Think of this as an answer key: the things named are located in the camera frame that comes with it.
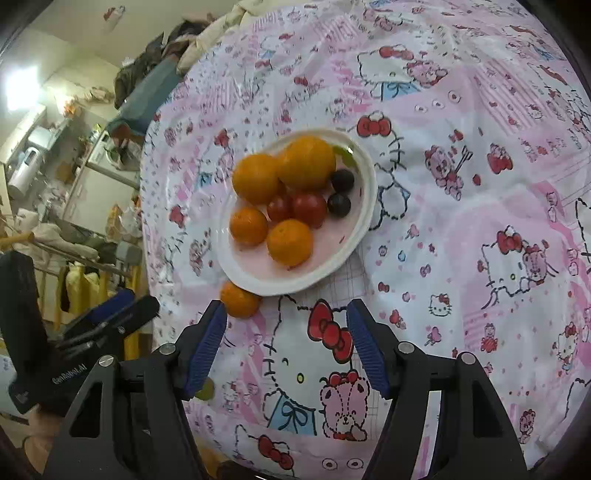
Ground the white cylindrical appliance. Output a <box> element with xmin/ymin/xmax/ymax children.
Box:
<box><xmin>7</xmin><ymin>145</ymin><xmax>44</xmax><ymax>199</ymax></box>

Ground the white plastic bag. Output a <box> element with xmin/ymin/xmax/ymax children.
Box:
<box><xmin>108</xmin><ymin>203</ymin><xmax>142</xmax><ymax>241</ymax></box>

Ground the ceiling light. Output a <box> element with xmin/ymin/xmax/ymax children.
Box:
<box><xmin>4</xmin><ymin>67</ymin><xmax>42</xmax><ymax>112</ymax></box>

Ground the teal bed frame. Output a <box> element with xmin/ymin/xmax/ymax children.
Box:
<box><xmin>111</xmin><ymin>58</ymin><xmax>183</xmax><ymax>139</ymax></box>

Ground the pink and white plate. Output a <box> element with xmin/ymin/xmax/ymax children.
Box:
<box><xmin>216</xmin><ymin>129</ymin><xmax>377</xmax><ymax>296</ymax></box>

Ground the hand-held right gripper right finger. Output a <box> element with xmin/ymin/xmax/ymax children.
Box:
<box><xmin>347</xmin><ymin>299</ymin><xmax>529</xmax><ymax>480</ymax></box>

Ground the grey container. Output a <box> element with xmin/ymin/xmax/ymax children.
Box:
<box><xmin>115</xmin><ymin>242</ymin><xmax>142</xmax><ymax>278</ymax></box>

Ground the cream floral duvet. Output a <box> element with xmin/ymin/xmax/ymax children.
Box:
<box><xmin>178</xmin><ymin>0</ymin><xmax>278</xmax><ymax>75</ymax></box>

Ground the large orange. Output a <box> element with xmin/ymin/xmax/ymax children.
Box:
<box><xmin>277</xmin><ymin>136</ymin><xmax>337</xmax><ymax>191</ymax></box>
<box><xmin>232</xmin><ymin>154</ymin><xmax>281</xmax><ymax>205</ymax></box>

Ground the white washing machine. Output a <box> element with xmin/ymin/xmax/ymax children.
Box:
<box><xmin>85</xmin><ymin>131</ymin><xmax>139</xmax><ymax>185</ymax></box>

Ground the red cherry tomato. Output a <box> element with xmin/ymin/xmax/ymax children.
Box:
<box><xmin>267</xmin><ymin>194</ymin><xmax>294</xmax><ymax>222</ymax></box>
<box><xmin>291</xmin><ymin>192</ymin><xmax>328</xmax><ymax>228</ymax></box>

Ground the person's left hand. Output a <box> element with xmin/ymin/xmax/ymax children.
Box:
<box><xmin>23</xmin><ymin>407</ymin><xmax>66</xmax><ymax>467</ymax></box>

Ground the small orange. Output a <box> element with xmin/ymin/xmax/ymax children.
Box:
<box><xmin>229</xmin><ymin>207</ymin><xmax>269</xmax><ymax>245</ymax></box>
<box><xmin>266</xmin><ymin>219</ymin><xmax>314</xmax><ymax>267</ymax></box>
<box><xmin>220</xmin><ymin>281</ymin><xmax>262</xmax><ymax>319</ymax></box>

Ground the pink cartoon printed blanket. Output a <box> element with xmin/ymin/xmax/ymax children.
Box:
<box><xmin>139</xmin><ymin>0</ymin><xmax>591</xmax><ymax>480</ymax></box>

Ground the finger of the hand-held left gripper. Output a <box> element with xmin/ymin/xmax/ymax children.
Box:
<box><xmin>60</xmin><ymin>289</ymin><xmax>136</xmax><ymax>334</ymax></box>
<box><xmin>58</xmin><ymin>295</ymin><xmax>160</xmax><ymax>352</ymax></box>

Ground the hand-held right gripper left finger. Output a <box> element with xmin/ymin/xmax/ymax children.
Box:
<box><xmin>41</xmin><ymin>299</ymin><xmax>228</xmax><ymax>480</ymax></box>

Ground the yellow cloth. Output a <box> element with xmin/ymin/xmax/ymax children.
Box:
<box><xmin>58</xmin><ymin>268</ymin><xmax>100</xmax><ymax>319</ymax></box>

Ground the dark purple grape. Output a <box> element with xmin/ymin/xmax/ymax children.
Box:
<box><xmin>330</xmin><ymin>169</ymin><xmax>355</xmax><ymax>192</ymax></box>
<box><xmin>327</xmin><ymin>193</ymin><xmax>352</xmax><ymax>217</ymax></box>

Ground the mixed clothes heap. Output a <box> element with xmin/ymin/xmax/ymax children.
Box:
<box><xmin>113</xmin><ymin>18</ymin><xmax>218</xmax><ymax>109</ymax></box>

